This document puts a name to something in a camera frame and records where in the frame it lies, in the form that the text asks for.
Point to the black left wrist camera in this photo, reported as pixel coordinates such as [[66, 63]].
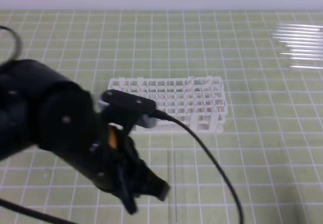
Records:
[[127, 110]]

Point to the white plastic test tube rack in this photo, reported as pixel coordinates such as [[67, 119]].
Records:
[[198, 102]]

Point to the clear test tube second row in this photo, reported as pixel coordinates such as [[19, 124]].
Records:
[[290, 34]]

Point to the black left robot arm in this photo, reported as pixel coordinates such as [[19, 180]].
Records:
[[42, 107]]

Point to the green checkered tablecloth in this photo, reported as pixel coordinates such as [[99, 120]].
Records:
[[271, 146]]

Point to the clear test tube third row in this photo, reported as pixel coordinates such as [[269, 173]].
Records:
[[301, 43]]

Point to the clear test tube fifth row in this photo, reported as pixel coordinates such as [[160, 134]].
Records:
[[303, 56]]

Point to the clear test tube top row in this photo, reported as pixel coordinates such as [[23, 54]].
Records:
[[305, 27]]

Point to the clear test tube bottom row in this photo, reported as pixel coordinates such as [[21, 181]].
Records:
[[310, 67]]

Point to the clear test tube fourth row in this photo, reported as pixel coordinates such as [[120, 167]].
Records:
[[310, 50]]

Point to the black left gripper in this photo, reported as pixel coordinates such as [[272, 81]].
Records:
[[125, 173]]

